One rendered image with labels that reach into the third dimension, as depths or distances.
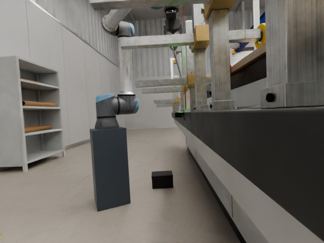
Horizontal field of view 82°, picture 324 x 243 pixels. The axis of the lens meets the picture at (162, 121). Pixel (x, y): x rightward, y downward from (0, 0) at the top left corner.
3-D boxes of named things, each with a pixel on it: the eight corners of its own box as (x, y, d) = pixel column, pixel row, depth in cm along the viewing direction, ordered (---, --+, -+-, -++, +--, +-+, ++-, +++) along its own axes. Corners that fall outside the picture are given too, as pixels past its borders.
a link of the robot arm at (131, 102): (114, 114, 163) (111, 23, 154) (133, 113, 172) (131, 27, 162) (120, 115, 150) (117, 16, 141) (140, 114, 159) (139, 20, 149)
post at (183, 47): (184, 119, 117) (181, 41, 115) (184, 119, 121) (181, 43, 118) (190, 119, 117) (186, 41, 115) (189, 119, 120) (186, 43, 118)
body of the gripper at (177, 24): (179, 36, 99) (178, 13, 98) (181, 29, 90) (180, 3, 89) (165, 37, 99) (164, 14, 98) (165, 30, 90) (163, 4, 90)
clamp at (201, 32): (194, 41, 59) (193, 24, 58) (189, 54, 72) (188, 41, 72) (213, 40, 59) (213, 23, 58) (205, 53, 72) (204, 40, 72)
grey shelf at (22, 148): (-5, 172, 256) (-16, 58, 249) (42, 157, 346) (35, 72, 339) (25, 172, 252) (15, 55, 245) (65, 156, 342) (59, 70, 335)
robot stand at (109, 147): (97, 211, 138) (92, 130, 135) (94, 198, 161) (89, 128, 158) (130, 203, 149) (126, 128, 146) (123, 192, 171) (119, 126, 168)
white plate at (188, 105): (189, 112, 84) (188, 89, 83) (183, 112, 110) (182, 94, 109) (190, 112, 84) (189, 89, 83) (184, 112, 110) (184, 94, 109)
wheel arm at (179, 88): (141, 94, 113) (141, 87, 113) (142, 95, 116) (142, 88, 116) (214, 90, 112) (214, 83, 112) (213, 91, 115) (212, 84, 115)
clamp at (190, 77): (188, 85, 84) (187, 74, 84) (185, 88, 98) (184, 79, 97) (200, 84, 84) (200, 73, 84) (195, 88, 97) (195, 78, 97)
